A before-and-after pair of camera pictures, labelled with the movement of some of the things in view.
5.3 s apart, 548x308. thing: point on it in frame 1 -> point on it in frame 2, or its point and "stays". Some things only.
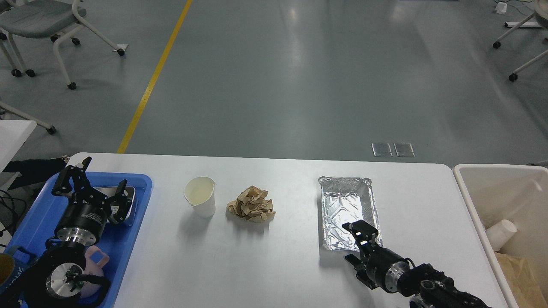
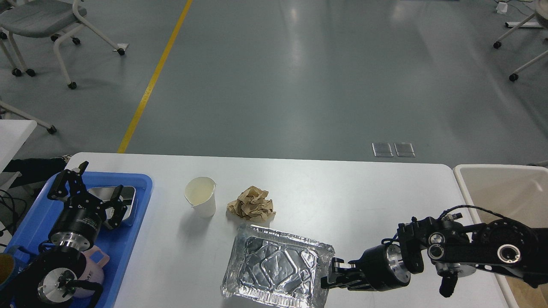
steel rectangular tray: x=109 y=191 stays
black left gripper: x=84 y=219 stays
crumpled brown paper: x=252 y=205 stays
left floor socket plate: x=382 y=149 stays
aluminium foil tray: x=345 y=200 -> x=277 y=268
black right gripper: x=384 y=266 -> x=383 y=267
